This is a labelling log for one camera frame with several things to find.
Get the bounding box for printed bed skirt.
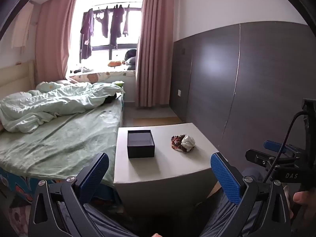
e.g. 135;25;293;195
0;166;116;203

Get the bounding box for hanging dark narrow garment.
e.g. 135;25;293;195
101;6;109;39

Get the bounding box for white side table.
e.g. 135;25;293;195
114;122;220;204

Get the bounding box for clothes rod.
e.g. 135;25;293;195
90;0;144;11

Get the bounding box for hanging purple shirt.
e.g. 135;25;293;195
79;8;95;60

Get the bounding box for bed with green sheet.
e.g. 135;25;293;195
0;89;125;195

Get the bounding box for light green duvet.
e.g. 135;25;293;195
0;81;126;133

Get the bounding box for window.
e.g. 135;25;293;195
68;0;145;73

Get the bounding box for dark blue jewelry box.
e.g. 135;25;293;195
127;130;155;158

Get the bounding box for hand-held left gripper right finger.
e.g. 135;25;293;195
210;152;291;237

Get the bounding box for pink curtain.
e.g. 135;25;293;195
35;0;81;84
134;0;184;108

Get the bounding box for black braided cable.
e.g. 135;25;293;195
262;111;310;183

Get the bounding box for hanging dark long garment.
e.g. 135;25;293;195
110;4;125;47

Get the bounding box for printed window seat cushion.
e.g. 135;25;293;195
69;70;137;84

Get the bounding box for white bead bracelet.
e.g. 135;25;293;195
181;134;196;151

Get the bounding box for pink patterned rug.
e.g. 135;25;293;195
7;202;32;237

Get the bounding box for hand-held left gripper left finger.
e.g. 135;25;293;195
28;152;110;237

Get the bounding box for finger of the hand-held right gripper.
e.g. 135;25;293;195
245;149;280;169
263;140;297;155

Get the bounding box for red-brown bead bracelet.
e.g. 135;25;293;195
170;134;185;150

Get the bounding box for hanging dark red garment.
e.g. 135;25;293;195
122;7;130;37

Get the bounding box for cream headboard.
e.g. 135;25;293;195
0;59;35;97

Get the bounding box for person's right hand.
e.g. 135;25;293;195
292;191;316;205

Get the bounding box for person's grey pants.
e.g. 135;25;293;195
58;166;292;237

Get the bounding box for white cloth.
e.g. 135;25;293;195
70;67;95;74

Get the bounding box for dark bag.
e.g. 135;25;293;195
124;49;137;71

